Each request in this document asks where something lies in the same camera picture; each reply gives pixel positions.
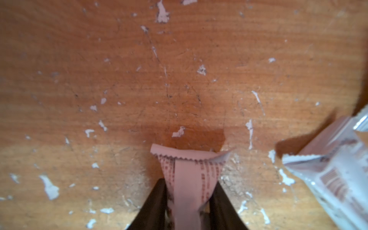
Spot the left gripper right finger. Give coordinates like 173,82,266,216
209,182,249,230

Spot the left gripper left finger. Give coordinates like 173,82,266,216
127,178,167,230

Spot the white cookie packet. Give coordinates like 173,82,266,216
282,106,368,230
150,144,231,230

